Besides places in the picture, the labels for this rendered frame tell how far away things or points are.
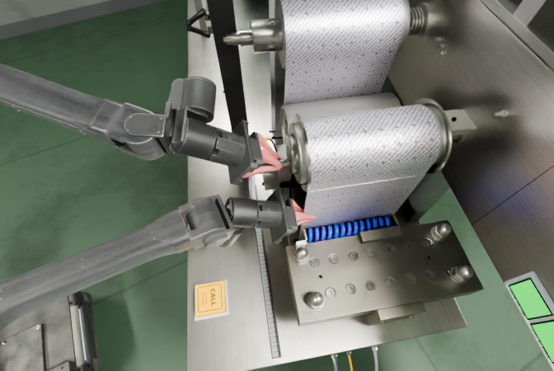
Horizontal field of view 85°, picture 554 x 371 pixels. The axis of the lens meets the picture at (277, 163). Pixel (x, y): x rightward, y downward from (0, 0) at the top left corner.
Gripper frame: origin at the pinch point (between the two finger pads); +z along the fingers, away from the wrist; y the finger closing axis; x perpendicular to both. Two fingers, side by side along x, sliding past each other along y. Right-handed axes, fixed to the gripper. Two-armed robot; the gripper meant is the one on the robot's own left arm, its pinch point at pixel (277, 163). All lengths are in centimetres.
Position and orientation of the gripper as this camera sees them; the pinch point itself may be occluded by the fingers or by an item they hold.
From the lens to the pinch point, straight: 57.8
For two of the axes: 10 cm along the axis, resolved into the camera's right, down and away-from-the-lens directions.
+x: 6.1, -5.5, -5.7
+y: 2.0, 8.1, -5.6
